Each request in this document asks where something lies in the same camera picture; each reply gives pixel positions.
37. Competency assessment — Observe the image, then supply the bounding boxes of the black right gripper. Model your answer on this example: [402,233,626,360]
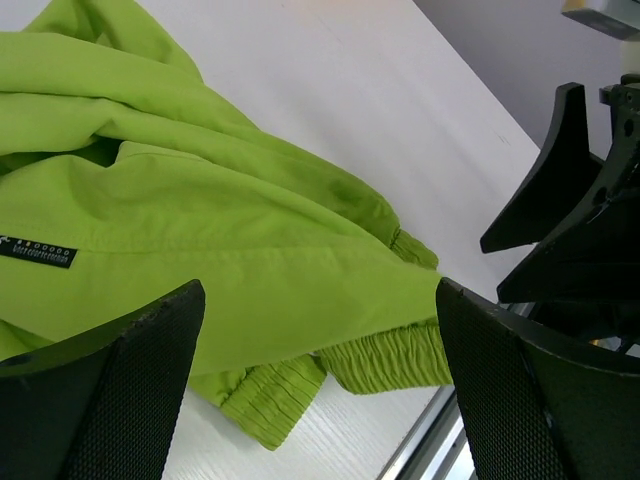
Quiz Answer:
[480,79,639,354]

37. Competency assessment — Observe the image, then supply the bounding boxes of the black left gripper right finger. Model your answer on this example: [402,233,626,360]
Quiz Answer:
[436,278,639,479]

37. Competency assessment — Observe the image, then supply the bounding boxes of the aluminium mounting rail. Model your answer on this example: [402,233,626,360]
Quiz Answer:
[378,386,477,480]

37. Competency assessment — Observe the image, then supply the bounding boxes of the green shorts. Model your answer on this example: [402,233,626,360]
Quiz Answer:
[1,1,451,450]

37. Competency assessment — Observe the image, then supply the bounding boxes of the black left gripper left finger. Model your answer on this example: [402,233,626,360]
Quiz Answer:
[1,280,205,479]

